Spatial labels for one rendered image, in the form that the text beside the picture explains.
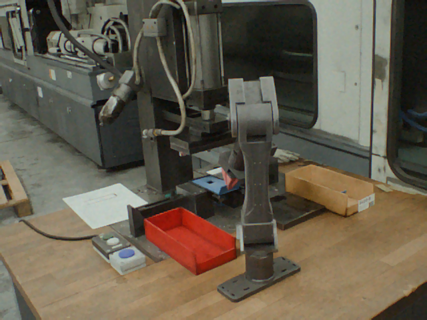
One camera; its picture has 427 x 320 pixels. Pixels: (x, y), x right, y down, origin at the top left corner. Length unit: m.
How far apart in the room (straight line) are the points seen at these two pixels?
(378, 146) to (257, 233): 0.77
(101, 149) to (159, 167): 2.97
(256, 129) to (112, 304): 0.49
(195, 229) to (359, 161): 0.74
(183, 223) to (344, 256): 0.45
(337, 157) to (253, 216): 0.91
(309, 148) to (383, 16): 0.64
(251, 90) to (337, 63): 0.88
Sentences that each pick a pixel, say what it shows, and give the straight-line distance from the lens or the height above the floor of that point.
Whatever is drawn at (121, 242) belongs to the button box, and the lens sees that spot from 1.29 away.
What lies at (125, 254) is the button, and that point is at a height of 0.94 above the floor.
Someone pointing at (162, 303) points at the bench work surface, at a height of 0.90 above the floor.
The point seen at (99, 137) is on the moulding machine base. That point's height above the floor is 0.38.
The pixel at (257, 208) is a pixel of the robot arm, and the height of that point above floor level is 1.09.
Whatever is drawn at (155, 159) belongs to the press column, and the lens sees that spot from 1.62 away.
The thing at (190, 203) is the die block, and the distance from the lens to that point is 1.42.
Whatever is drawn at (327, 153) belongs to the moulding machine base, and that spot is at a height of 0.91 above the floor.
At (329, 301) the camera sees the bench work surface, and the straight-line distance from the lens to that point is 1.07.
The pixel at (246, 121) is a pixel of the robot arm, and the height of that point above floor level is 1.28.
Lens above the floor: 1.51
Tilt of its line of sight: 18 degrees down
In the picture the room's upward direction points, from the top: 4 degrees counter-clockwise
